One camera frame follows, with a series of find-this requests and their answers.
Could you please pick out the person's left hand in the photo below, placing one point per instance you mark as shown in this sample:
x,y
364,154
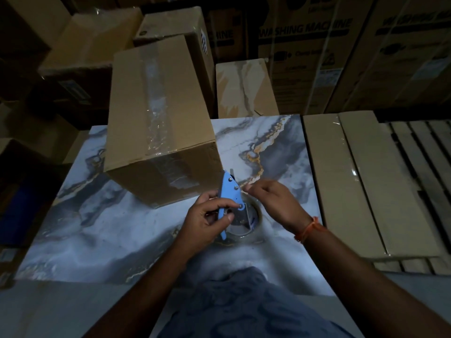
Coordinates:
x,y
197,228

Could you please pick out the person's right hand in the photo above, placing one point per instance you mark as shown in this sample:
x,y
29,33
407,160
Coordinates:
x,y
282,207

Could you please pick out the person's right thumb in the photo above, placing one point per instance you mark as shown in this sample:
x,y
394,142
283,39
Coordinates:
x,y
252,190

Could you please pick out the person's left thumb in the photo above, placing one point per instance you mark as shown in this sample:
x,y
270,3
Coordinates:
x,y
226,219

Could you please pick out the blue tape dispenser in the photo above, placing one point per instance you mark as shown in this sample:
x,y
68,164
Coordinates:
x,y
227,193

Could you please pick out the person's left forearm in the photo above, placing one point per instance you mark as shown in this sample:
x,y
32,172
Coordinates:
x,y
141,295

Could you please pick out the person's right forearm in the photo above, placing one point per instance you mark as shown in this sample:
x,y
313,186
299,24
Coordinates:
x,y
370,288

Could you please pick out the orange wrist thread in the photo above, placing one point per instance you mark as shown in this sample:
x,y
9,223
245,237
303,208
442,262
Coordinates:
x,y
308,229

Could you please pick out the blue patterned shirt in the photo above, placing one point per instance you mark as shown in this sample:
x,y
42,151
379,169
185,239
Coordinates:
x,y
246,309

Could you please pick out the small marble patterned tile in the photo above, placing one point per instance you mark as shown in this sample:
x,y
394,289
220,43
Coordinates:
x,y
245,89

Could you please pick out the flat beige cardboard pack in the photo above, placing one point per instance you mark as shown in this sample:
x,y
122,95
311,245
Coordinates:
x,y
366,186

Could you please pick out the large marble patterned tile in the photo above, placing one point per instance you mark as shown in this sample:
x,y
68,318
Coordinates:
x,y
105,228

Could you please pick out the taped brown cardboard box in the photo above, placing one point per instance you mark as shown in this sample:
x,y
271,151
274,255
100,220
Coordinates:
x,y
158,112

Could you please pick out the large printed appliance carton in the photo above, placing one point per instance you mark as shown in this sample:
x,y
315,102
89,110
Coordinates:
x,y
306,56

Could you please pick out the cardboard box with white label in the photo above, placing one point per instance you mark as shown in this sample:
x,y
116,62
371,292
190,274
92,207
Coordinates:
x,y
179,24

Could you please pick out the plastic wrapped cardboard box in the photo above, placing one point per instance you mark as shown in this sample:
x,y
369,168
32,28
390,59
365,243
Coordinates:
x,y
91,42

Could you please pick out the dark cardboard box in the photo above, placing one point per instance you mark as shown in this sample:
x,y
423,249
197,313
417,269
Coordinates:
x,y
24,21

